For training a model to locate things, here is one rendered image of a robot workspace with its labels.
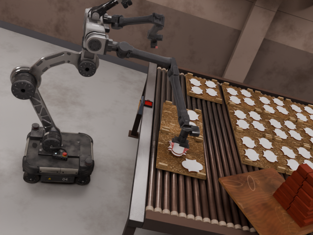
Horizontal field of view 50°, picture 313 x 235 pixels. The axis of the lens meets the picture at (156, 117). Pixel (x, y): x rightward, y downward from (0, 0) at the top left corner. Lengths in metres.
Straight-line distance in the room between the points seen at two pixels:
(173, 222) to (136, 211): 0.22
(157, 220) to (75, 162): 1.41
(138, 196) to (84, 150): 1.33
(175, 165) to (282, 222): 0.74
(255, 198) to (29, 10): 4.50
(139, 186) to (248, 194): 0.67
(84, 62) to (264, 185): 1.58
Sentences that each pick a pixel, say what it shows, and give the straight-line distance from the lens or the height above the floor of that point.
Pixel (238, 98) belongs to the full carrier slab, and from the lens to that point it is 3.46.
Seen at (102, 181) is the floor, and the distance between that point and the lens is 3.33.
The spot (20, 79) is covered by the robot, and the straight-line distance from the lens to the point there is 2.77.
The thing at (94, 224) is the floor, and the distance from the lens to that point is 3.01.
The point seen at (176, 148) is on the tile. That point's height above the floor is 0.98.
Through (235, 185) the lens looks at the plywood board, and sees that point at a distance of 2.19.
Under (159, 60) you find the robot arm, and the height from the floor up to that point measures 1.43.
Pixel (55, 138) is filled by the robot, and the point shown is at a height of 0.41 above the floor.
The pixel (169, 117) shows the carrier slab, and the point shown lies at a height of 0.94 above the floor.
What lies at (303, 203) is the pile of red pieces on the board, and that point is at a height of 1.16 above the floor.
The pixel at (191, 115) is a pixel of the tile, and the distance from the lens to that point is 2.83.
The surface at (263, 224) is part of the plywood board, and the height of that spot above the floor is 1.04.
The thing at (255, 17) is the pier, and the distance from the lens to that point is 4.88.
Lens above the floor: 2.40
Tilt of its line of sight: 33 degrees down
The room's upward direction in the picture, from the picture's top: 18 degrees clockwise
